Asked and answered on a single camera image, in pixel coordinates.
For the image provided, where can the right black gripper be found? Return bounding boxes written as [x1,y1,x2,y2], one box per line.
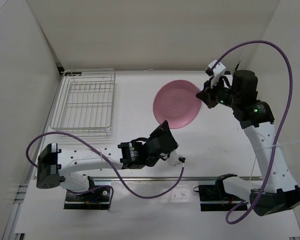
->
[196,75,240,109]

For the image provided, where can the pink plate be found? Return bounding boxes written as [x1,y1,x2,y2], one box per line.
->
[152,79,202,129]

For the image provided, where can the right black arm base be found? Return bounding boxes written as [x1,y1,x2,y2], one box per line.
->
[193,173,243,212]

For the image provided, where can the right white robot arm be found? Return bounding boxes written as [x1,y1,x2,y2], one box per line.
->
[196,70,300,216]

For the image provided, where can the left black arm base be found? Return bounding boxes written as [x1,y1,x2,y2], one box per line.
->
[63,176,114,211]

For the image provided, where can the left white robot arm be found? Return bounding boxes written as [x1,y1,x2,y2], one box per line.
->
[36,121,183,200]

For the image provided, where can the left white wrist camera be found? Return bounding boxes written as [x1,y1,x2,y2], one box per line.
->
[164,150,186,167]

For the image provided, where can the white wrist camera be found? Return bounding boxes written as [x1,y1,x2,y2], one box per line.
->
[164,150,186,167]
[205,59,226,89]

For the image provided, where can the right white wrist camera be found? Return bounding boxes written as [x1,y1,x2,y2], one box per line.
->
[205,59,226,89]

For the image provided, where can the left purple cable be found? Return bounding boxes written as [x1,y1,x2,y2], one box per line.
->
[26,132,186,200]

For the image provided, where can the purple cable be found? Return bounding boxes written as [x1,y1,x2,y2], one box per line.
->
[26,132,186,200]
[216,39,294,225]

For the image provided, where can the metal wire dish rack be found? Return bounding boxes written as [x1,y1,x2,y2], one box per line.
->
[49,68,116,137]

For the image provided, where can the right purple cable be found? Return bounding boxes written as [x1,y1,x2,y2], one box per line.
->
[216,39,294,225]

